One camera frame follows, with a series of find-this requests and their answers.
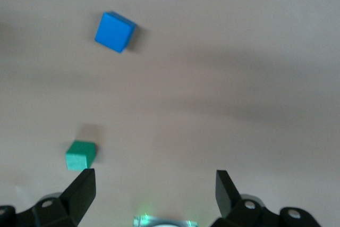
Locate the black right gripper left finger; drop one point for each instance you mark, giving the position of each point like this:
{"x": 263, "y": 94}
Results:
{"x": 74, "y": 200}

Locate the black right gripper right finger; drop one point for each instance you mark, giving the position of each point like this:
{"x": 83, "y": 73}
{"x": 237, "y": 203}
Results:
{"x": 239, "y": 211}

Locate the blue wooden cube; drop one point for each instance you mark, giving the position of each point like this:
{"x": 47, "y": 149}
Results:
{"x": 114, "y": 31}

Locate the green wooden cube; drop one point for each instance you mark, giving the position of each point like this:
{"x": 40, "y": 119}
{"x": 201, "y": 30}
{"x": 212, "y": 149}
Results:
{"x": 79, "y": 155}

